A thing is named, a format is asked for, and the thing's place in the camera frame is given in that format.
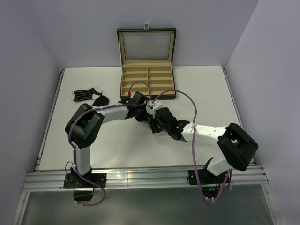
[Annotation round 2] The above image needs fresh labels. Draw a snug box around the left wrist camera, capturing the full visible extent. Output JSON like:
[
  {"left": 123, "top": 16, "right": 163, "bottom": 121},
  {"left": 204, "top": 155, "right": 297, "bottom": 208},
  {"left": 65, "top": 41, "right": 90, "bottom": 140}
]
[{"left": 127, "top": 91, "right": 149, "bottom": 105}]

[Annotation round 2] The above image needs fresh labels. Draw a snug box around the black compartment box beige lining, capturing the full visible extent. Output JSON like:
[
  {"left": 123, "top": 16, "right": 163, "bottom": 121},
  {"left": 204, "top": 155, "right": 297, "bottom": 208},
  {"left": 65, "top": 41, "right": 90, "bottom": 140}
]
[{"left": 117, "top": 28, "right": 177, "bottom": 100}]

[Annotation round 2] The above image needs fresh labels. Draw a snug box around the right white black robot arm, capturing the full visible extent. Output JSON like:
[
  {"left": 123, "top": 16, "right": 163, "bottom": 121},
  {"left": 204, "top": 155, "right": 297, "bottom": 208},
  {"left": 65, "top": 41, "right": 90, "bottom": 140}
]
[{"left": 149, "top": 107, "right": 259, "bottom": 183}]

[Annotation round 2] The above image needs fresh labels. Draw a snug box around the plain black sock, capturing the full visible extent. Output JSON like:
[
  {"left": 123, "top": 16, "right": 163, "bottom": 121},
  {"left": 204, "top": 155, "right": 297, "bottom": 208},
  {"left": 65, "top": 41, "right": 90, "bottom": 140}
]
[{"left": 92, "top": 95, "right": 110, "bottom": 107}]

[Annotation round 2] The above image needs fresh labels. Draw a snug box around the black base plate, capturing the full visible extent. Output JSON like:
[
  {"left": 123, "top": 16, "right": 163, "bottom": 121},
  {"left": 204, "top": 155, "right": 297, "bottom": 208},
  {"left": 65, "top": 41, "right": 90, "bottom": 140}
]
[
  {"left": 187, "top": 169, "right": 227, "bottom": 185},
  {"left": 63, "top": 171, "right": 107, "bottom": 189}
]

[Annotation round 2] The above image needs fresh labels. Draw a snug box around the aluminium rail frame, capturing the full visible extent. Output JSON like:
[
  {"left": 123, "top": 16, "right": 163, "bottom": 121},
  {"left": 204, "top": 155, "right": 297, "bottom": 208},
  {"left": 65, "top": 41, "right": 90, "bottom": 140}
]
[{"left": 22, "top": 67, "right": 269, "bottom": 192}]

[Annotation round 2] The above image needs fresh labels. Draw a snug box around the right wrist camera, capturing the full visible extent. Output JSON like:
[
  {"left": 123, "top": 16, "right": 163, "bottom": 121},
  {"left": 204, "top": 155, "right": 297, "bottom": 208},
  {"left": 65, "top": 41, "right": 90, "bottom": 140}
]
[{"left": 146, "top": 100, "right": 163, "bottom": 117}]

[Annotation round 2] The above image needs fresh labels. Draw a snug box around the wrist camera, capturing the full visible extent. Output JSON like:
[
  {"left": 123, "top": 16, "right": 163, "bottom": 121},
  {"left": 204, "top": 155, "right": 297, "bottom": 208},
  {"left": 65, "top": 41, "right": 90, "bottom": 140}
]
[
  {"left": 146, "top": 100, "right": 163, "bottom": 117},
  {"left": 127, "top": 91, "right": 149, "bottom": 105}
]

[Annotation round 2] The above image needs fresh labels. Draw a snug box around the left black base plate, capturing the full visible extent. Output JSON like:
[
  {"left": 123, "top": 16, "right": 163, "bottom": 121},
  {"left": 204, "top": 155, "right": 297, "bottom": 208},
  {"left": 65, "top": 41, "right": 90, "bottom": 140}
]
[{"left": 63, "top": 171, "right": 107, "bottom": 189}]

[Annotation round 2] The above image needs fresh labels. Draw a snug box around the striped sock with white toe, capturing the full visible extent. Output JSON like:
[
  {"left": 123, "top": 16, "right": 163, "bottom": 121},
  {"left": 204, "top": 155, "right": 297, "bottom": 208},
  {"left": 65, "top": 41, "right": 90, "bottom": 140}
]
[{"left": 71, "top": 87, "right": 103, "bottom": 102}]

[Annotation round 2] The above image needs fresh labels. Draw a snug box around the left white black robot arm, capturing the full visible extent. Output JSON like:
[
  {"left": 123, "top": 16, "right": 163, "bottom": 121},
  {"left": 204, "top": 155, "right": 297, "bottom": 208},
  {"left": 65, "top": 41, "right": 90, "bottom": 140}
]
[{"left": 65, "top": 103, "right": 146, "bottom": 187}]

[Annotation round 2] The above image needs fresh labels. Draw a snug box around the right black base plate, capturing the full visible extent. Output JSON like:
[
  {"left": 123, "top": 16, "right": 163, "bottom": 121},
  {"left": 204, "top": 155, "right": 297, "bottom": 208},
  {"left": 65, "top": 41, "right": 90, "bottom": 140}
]
[{"left": 187, "top": 169, "right": 227, "bottom": 185}]

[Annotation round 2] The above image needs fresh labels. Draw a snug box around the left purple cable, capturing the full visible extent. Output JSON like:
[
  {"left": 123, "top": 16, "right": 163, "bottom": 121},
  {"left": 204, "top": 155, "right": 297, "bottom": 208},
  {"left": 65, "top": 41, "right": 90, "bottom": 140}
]
[{"left": 67, "top": 81, "right": 153, "bottom": 207}]

